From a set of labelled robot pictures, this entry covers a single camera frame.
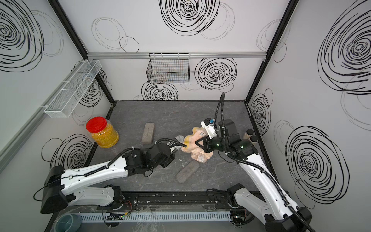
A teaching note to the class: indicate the white slotted cable duct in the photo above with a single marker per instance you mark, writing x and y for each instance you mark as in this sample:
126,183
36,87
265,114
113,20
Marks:
156,217

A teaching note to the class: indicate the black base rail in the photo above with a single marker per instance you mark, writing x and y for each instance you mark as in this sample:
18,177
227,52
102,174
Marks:
185,198

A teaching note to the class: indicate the teal tape roll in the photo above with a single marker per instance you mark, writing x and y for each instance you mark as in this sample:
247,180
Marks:
68,223

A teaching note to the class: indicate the white mesh shelf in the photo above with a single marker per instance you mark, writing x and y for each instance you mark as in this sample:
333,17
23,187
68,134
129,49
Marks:
73,89

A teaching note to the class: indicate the brown spice bottle near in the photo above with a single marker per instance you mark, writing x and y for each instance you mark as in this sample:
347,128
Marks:
254,140

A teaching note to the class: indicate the black wire basket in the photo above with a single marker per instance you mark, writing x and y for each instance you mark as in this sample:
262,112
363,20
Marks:
173,68

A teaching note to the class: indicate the red lid yellow jar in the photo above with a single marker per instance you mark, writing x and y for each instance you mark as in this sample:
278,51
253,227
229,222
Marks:
102,132

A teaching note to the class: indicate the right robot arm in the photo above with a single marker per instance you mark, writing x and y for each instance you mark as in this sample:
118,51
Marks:
276,209

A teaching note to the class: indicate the brown spice bottle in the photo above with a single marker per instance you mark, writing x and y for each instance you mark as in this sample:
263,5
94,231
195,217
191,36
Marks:
254,140
248,134

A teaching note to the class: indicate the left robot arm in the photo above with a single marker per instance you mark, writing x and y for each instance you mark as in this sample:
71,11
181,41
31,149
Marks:
70,187

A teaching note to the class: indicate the grey oval eyeglass case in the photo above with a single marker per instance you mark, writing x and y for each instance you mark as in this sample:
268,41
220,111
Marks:
187,172

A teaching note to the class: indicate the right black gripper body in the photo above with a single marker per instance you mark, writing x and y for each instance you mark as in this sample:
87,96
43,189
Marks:
216,142

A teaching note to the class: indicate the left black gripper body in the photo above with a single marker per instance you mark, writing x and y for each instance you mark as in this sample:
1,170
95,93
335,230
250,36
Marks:
167,162

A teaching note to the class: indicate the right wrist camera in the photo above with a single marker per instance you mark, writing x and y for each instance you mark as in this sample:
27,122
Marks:
210,127

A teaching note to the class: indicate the brown spice bottle far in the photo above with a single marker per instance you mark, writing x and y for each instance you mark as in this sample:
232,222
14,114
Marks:
248,134

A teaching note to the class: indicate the grey rectangular eyeglass case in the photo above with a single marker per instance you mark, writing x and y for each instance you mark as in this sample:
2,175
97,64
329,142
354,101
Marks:
148,133

